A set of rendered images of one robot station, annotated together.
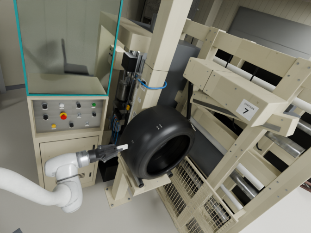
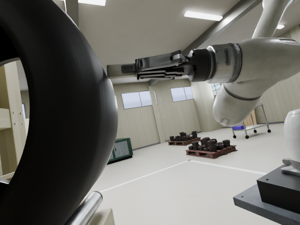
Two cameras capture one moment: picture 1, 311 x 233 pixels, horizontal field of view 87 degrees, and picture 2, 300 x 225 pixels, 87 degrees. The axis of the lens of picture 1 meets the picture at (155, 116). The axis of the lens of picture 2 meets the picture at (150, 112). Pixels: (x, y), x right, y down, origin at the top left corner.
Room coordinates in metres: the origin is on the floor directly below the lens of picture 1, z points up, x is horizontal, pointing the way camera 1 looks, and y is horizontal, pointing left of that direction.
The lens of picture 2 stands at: (1.00, 0.40, 1.08)
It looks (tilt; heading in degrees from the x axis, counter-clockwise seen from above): 5 degrees up; 220
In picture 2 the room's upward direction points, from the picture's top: 12 degrees counter-clockwise
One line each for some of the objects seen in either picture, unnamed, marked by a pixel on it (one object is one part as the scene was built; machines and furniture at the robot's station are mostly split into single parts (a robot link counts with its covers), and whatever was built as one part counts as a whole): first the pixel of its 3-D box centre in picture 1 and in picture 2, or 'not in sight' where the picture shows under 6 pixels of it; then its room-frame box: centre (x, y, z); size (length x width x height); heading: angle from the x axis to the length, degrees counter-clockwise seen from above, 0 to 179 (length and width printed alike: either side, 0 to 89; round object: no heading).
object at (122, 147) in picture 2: not in sight; (103, 152); (-2.64, -5.72, 0.40); 2.02 x 1.85 x 0.80; 156
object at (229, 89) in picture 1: (227, 87); not in sight; (1.09, -0.38, 1.71); 0.61 x 0.25 x 0.15; 40
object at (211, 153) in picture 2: not in sight; (207, 145); (-3.36, -1.47, 0.22); 1.20 x 0.85 x 0.43; 66
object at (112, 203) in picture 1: (117, 193); not in sight; (1.17, 0.11, 0.01); 0.27 x 0.27 x 0.02; 40
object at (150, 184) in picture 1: (144, 170); not in sight; (0.99, -0.07, 0.80); 0.37 x 0.36 x 0.02; 130
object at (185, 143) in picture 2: not in sight; (183, 137); (-5.39, -3.41, 0.25); 1.38 x 0.98 x 0.49; 65
